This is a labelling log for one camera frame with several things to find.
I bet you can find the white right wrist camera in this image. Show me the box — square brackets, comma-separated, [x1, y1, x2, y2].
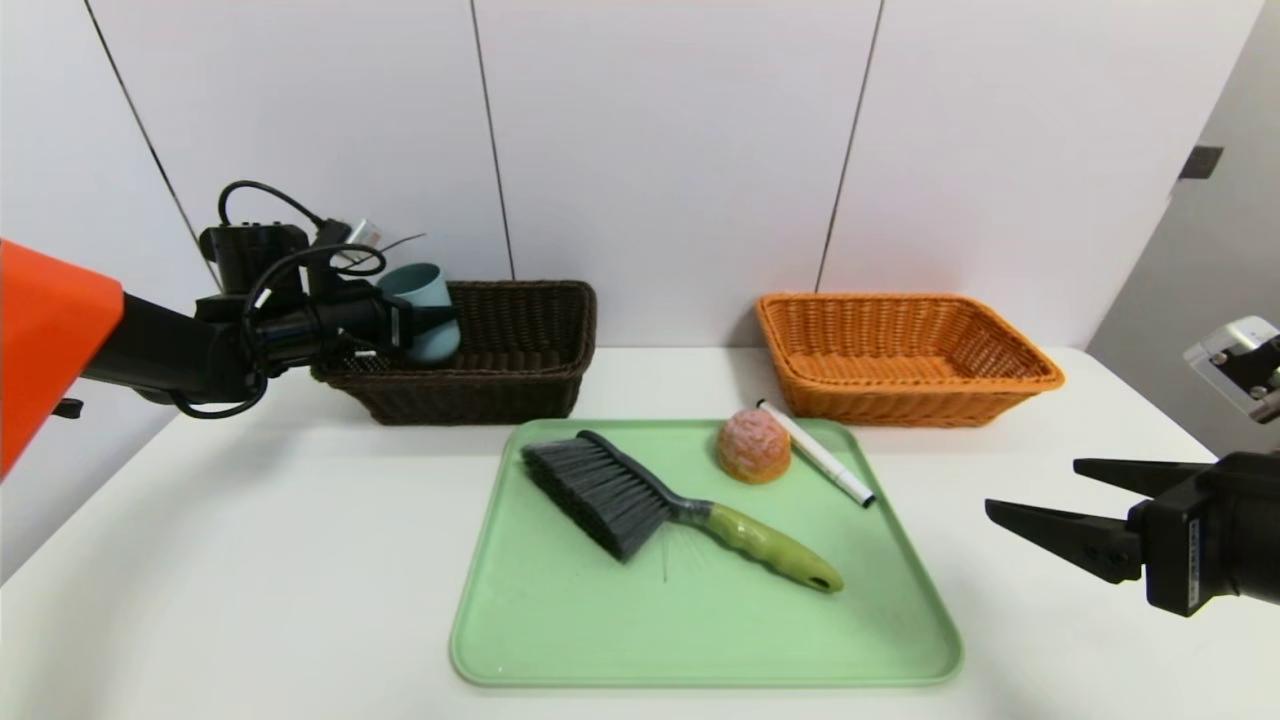
[1184, 316, 1280, 425]

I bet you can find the round orange bread bun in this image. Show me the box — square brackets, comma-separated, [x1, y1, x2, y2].
[716, 408, 792, 485]

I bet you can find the black left wrist camera cable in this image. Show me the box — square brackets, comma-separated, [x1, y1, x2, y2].
[170, 180, 389, 421]

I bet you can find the orange wicker basket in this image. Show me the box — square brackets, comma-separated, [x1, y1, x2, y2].
[755, 292, 1066, 429]

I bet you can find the light green plastic tray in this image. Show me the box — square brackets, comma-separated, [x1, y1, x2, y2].
[450, 418, 964, 689]

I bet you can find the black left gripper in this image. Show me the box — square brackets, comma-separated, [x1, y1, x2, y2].
[316, 293, 458, 359]

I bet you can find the grey brush with green handle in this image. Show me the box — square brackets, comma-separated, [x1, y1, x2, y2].
[522, 430, 844, 594]

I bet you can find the white marker pen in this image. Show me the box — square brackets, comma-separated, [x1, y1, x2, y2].
[756, 399, 877, 509]

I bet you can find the light blue plastic cup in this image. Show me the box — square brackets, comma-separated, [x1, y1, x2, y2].
[377, 263, 462, 367]

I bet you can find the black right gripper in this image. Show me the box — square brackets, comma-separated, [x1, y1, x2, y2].
[984, 451, 1280, 618]

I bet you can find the dark brown wicker basket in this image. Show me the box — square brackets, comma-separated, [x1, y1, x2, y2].
[312, 280, 598, 426]

